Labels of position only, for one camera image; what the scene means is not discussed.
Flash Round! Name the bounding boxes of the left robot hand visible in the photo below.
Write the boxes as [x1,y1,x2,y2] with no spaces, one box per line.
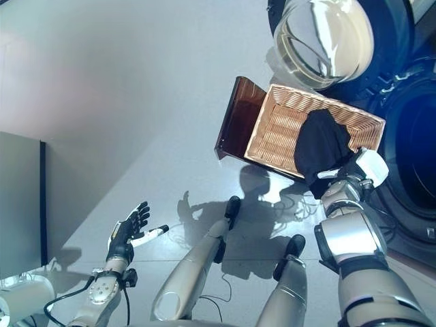
[105,201,170,265]

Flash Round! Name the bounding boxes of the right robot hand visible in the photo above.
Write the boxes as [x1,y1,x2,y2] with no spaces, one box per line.
[316,148,390,188]

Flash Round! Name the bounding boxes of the black garment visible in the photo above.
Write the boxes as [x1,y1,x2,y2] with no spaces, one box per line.
[293,108,355,200]

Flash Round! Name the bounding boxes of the dark front-load washing machine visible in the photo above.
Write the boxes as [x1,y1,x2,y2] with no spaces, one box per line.
[340,57,436,270]

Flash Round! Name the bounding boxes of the silver left robot leg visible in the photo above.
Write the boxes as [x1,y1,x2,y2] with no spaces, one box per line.
[151,217,229,323]

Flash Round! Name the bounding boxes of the silver robot leg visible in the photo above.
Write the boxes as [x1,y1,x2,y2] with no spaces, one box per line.
[151,217,229,323]
[264,255,309,327]

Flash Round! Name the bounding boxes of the wicker laundry basket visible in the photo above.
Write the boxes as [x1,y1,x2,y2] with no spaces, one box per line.
[244,84,386,180]

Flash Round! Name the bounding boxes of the black right robot foot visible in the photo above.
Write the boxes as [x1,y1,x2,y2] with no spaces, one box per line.
[284,234,307,262]

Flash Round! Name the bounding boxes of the black robot foot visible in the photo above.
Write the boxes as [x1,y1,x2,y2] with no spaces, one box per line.
[224,196,242,230]
[284,234,307,262]

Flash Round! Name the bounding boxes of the white rounded plastic object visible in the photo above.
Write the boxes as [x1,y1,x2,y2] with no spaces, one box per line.
[0,268,55,323]

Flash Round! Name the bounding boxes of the black left robot foot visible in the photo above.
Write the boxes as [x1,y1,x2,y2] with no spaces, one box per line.
[224,196,242,230]

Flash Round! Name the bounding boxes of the round glass washer door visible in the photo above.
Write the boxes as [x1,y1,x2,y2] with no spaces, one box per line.
[266,0,417,103]

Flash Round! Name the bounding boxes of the brown glossy stool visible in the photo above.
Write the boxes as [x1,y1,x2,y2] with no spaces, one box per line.
[213,76,307,187]

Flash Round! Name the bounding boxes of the silver right robot leg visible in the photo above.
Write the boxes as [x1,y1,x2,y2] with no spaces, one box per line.
[264,255,309,327]

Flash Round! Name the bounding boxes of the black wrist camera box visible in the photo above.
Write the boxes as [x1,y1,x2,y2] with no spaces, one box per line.
[122,268,138,287]

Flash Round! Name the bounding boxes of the thin white floor cable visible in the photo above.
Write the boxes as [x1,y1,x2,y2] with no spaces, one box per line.
[168,221,192,247]

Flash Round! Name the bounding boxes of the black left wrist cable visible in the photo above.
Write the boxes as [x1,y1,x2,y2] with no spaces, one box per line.
[44,275,131,326]

